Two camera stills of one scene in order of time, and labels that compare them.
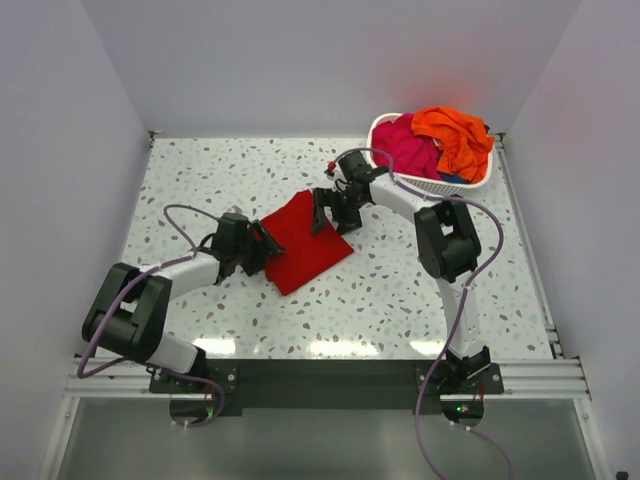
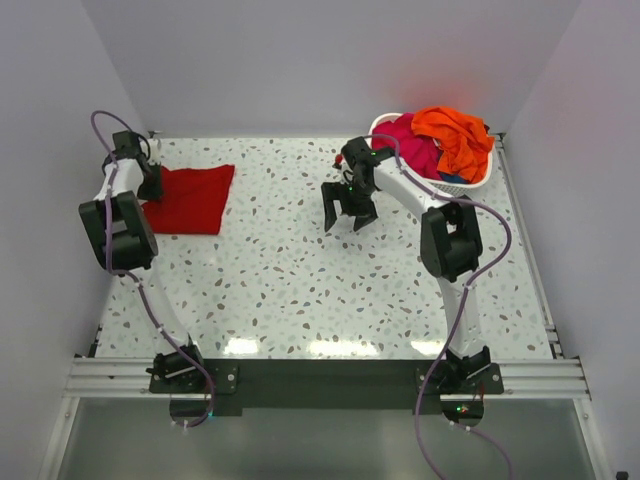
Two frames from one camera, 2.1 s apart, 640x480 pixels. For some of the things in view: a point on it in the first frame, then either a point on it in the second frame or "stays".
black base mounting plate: (330, 383) stays
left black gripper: (264, 248) → (155, 191)
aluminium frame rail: (95, 379) stays
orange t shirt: (464, 140) stays
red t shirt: (306, 256) → (194, 201)
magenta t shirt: (411, 153) stays
